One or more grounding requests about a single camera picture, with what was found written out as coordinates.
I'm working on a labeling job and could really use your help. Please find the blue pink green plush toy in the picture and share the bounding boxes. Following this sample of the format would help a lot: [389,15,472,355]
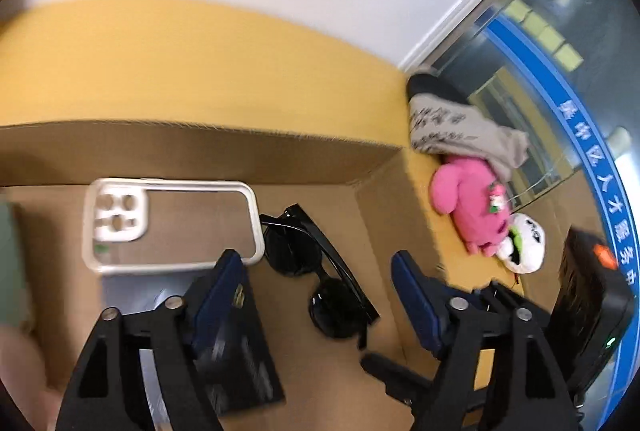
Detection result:
[1,202,61,430]

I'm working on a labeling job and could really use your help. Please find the black sunglasses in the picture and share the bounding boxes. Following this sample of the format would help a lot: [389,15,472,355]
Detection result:
[259,204,380,351]

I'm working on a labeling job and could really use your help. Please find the black charger box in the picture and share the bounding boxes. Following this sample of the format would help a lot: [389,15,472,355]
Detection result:
[195,273,285,417]

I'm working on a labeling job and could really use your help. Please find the white clear phone case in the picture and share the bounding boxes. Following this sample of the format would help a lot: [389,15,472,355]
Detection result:
[81,178,265,275]

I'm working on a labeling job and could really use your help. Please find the white panda plush toy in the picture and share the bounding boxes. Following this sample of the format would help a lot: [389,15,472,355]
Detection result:
[496,214,546,275]

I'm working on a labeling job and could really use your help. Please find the brown cardboard box tray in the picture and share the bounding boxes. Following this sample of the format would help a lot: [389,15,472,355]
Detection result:
[0,119,497,431]

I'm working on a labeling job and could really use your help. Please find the grey printed cloth bag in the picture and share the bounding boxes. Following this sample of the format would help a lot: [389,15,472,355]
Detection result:
[406,73,529,182]

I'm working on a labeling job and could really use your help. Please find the yellow sticky notes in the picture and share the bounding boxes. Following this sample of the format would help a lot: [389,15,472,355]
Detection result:
[503,0,584,73]

